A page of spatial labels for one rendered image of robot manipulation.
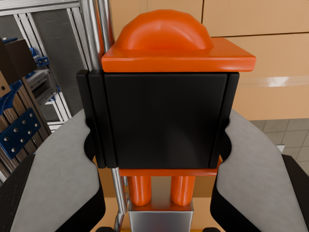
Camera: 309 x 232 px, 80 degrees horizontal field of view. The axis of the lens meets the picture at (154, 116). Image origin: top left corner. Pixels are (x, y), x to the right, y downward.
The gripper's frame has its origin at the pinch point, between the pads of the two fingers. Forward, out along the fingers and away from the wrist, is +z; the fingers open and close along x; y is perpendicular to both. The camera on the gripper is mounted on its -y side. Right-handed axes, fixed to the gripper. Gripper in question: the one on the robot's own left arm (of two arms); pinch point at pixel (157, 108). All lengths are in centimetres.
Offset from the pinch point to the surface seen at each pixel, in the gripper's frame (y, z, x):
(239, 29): 4, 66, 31
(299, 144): 109, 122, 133
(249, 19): 1, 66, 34
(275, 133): 96, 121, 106
